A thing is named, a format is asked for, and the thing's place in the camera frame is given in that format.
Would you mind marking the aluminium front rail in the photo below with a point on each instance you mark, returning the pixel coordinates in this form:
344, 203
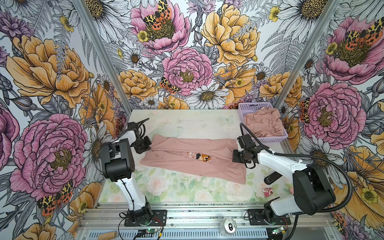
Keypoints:
179, 215

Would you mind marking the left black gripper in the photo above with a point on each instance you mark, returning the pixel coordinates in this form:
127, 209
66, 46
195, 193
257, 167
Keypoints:
146, 148

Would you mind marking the green circuit board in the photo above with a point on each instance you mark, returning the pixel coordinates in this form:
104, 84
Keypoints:
149, 233

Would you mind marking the wooden cork block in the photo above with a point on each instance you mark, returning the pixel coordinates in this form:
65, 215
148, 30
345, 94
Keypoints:
108, 236

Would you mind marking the pink shorts in basket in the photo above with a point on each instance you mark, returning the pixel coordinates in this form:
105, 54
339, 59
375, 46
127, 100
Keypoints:
265, 122

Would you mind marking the pink t-shirt with print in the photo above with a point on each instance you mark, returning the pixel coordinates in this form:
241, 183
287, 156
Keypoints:
200, 157

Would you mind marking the black remote-like device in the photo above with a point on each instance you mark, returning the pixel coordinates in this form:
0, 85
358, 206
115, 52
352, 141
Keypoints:
270, 179

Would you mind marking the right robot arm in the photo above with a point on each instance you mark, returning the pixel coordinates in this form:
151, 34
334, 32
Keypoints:
312, 190

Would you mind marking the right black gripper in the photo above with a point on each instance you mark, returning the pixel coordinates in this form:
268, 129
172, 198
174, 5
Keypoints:
235, 159

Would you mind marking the small pink red toy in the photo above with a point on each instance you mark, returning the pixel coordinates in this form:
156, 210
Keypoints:
268, 192

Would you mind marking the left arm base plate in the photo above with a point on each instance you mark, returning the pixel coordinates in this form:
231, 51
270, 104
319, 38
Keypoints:
143, 218

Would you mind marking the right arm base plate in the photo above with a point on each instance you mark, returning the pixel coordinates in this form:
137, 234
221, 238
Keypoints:
261, 217

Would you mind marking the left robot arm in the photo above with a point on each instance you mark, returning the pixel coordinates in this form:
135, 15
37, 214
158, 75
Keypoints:
118, 165

